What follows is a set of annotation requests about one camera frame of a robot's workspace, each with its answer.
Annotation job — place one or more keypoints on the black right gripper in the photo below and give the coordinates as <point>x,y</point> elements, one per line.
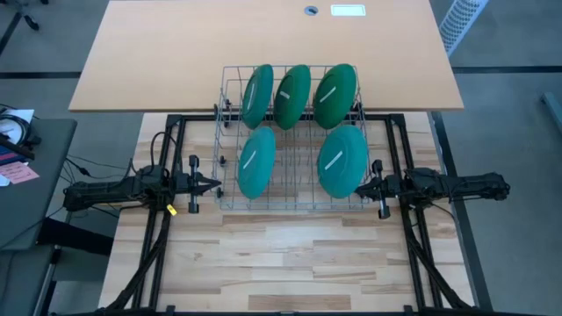
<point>384,188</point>

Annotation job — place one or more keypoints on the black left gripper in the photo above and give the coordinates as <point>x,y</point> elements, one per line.
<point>191,184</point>

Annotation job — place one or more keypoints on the teal plate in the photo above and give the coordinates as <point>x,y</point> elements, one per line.
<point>342,162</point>
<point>257,164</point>

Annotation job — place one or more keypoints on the green plate with long label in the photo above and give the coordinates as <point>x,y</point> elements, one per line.
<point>335,96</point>

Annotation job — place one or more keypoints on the green plate with white label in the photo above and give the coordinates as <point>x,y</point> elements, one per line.
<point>292,98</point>

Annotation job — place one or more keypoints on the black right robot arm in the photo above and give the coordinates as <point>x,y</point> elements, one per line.
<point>461,184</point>

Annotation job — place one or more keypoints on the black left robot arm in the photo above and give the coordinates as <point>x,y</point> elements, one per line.
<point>110,188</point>

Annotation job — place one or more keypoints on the yellow tape tag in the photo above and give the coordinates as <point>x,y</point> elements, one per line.
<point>171,210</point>

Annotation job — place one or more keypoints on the light wooden desk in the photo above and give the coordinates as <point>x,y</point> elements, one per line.
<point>105,61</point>

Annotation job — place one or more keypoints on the grey side table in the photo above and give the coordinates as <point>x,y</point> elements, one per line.
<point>35,206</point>

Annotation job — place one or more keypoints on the white desk outlet panel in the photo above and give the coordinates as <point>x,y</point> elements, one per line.
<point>348,9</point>

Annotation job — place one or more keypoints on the pink paper note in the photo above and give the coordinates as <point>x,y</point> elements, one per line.
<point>17,172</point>

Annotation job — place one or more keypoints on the white perforated computer case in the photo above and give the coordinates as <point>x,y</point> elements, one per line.
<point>461,22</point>

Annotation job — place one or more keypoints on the white paper sheet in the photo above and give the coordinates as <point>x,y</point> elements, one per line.
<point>22,115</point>

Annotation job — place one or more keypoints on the grey bench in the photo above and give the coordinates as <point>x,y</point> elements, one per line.
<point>22,281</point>

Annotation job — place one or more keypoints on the black office chair base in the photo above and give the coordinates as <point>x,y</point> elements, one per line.
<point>31,22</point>

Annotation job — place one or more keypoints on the black aluminium table frame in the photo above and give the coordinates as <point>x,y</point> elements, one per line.
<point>377,117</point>

